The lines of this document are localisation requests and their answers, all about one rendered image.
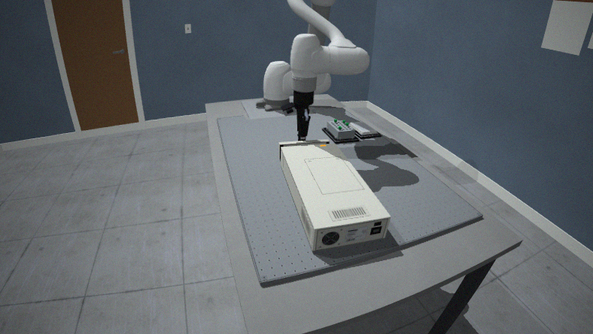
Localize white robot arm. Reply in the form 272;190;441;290
256;0;369;116

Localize black rectangular frame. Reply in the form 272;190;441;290
355;130;382;139

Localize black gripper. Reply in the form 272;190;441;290
293;91;314;141

